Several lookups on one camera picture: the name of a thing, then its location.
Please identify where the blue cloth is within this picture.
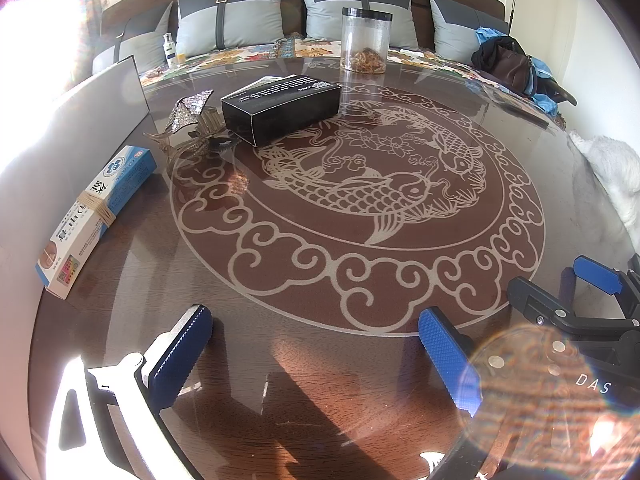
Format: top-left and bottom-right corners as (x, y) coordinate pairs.
(474, 26), (562, 113)

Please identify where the black bag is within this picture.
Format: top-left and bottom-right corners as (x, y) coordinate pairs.
(471, 36), (539, 97)

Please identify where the brown glass desktop fish pattern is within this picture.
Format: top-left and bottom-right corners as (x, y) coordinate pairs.
(29, 54), (640, 480)

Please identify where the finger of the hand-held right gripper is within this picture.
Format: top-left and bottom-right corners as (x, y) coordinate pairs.
(506, 276), (640, 344)
(573, 254), (640, 306)

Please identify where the blue white toothpaste box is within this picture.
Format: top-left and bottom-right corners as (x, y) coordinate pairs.
(34, 144), (159, 301)

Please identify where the silver foil packet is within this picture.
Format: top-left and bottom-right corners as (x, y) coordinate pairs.
(171, 88), (214, 134)

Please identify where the black rectangular box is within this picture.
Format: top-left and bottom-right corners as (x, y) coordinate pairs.
(220, 74), (344, 147)

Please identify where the white spray bottle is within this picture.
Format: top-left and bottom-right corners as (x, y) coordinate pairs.
(163, 32), (180, 69)

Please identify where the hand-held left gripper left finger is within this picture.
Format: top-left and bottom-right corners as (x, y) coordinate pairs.
(47, 303), (214, 480)

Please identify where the white fluffy cloth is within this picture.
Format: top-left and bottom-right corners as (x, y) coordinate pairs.
(569, 131), (640, 242)

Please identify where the dark brown sofa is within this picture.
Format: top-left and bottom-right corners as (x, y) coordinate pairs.
(90, 0), (576, 127)

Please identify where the clear jar with black lid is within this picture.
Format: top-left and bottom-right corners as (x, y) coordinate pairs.
(340, 7), (394, 75)

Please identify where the large white cardboard box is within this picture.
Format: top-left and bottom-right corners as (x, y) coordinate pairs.
(0, 55), (154, 311)

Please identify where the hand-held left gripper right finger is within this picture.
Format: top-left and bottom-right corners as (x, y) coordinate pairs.
(418, 306), (561, 480)

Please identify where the floral sofa cover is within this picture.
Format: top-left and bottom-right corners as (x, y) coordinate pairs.
(137, 32), (567, 127)

